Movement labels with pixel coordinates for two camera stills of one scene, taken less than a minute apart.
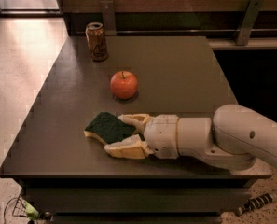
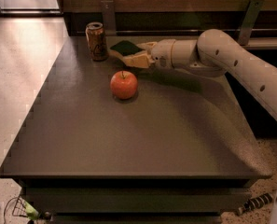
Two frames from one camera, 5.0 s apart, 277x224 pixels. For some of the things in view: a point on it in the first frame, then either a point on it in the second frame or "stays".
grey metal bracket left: x=108 y=17 stays
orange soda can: x=97 y=41 stays
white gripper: x=161 y=134 → x=161 y=52
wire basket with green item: x=22 y=208 stays
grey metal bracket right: x=254 y=7 stays
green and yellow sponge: x=107 y=126 → x=125 y=48
